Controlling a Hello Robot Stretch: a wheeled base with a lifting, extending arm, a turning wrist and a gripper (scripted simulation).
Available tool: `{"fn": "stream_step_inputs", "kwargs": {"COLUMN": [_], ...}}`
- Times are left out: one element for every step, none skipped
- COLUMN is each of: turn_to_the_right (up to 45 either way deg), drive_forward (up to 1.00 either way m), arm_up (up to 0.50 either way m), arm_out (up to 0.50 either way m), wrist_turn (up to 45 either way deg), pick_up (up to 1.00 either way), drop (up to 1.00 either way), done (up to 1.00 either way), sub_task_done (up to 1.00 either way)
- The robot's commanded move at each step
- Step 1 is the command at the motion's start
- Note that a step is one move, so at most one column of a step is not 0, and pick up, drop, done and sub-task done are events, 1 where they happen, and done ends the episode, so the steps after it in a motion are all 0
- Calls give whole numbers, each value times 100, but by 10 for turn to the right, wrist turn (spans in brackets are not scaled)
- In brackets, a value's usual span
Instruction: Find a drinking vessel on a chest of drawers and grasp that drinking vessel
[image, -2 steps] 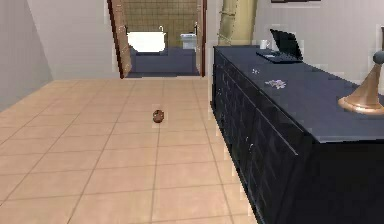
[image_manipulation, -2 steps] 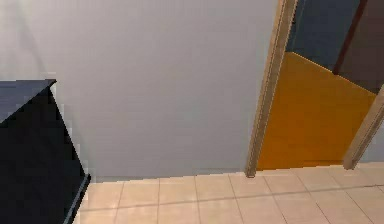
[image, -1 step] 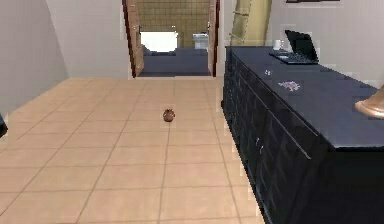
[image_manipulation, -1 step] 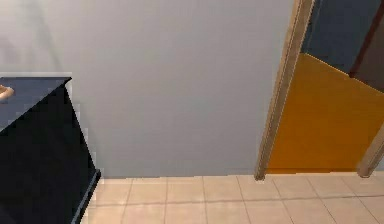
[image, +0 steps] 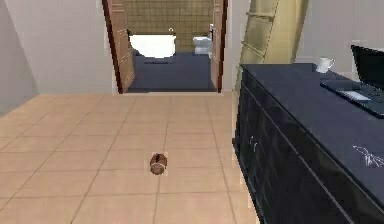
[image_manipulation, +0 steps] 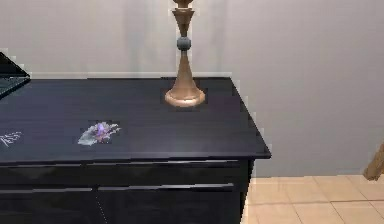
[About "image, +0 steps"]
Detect white wire glasses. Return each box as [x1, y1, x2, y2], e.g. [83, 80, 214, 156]
[352, 144, 384, 168]

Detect white toilet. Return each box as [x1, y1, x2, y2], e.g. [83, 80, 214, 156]
[192, 23, 214, 56]

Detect black laptop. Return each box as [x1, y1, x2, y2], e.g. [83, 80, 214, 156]
[320, 44, 384, 120]

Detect brown wooden room door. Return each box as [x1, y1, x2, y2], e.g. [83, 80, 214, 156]
[102, 0, 136, 95]

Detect brown ball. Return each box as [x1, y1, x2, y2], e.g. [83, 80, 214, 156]
[149, 152, 168, 176]

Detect white bathtub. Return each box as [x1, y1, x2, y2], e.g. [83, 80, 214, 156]
[129, 27, 177, 59]

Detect black chest of drawers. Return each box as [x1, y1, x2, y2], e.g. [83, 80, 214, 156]
[234, 63, 384, 224]

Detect white mug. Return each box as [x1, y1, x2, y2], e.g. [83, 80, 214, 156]
[315, 57, 336, 74]

